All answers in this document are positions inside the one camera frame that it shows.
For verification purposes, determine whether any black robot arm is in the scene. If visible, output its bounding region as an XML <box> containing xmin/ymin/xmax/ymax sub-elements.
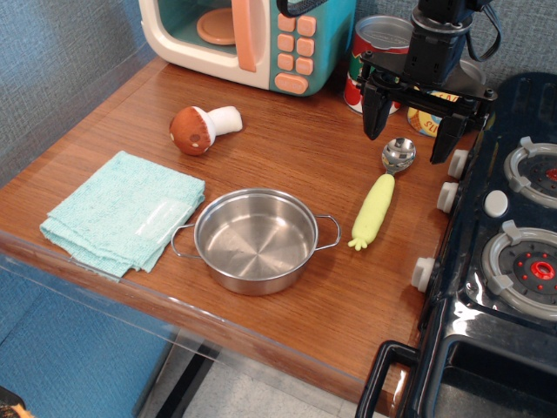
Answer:
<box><xmin>358</xmin><ymin>1</ymin><xmax>501</xmax><ymax>165</ymax></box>

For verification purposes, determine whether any toy microwave teal cream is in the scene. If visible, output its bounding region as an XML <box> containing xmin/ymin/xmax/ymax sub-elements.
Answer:
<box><xmin>139</xmin><ymin>1</ymin><xmax>356</xmax><ymax>97</ymax></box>

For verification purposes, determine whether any black cable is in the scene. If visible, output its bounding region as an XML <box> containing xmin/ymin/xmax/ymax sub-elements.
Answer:
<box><xmin>465</xmin><ymin>0</ymin><xmax>503</xmax><ymax>63</ymax></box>

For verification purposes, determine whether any clear acrylic table guard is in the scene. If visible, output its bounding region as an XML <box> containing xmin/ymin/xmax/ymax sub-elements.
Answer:
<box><xmin>1</xmin><ymin>233</ymin><xmax>359</xmax><ymax>417</ymax></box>

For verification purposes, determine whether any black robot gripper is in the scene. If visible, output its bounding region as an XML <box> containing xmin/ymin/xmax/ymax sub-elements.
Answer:
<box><xmin>359</xmin><ymin>29</ymin><xmax>497</xmax><ymax>165</ymax></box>

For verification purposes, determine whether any brown white plush mushroom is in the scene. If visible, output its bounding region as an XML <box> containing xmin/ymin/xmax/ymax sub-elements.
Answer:
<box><xmin>169</xmin><ymin>106</ymin><xmax>243</xmax><ymax>156</ymax></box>

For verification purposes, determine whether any pineapple slices can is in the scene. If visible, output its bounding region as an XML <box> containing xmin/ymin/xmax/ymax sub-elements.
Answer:
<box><xmin>406</xmin><ymin>58</ymin><xmax>487</xmax><ymax>139</ymax></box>

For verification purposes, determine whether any silver metal pan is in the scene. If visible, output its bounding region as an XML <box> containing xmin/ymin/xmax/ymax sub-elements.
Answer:
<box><xmin>171</xmin><ymin>188</ymin><xmax>341</xmax><ymax>296</ymax></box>

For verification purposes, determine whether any spoon with yellow handle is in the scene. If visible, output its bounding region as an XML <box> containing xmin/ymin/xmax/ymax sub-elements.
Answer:
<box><xmin>348</xmin><ymin>138</ymin><xmax>416</xmax><ymax>251</ymax></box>

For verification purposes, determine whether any teal folded cloth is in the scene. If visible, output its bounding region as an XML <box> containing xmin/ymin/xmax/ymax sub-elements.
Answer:
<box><xmin>40</xmin><ymin>152</ymin><xmax>205</xmax><ymax>278</ymax></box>

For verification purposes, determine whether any dark blue toy stove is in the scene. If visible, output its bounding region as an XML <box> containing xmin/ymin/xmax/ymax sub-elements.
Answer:
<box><xmin>357</xmin><ymin>72</ymin><xmax>556</xmax><ymax>417</ymax></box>

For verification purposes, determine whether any tomato sauce can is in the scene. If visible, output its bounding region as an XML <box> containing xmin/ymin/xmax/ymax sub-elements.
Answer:
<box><xmin>344</xmin><ymin>15</ymin><xmax>413</xmax><ymax>113</ymax></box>

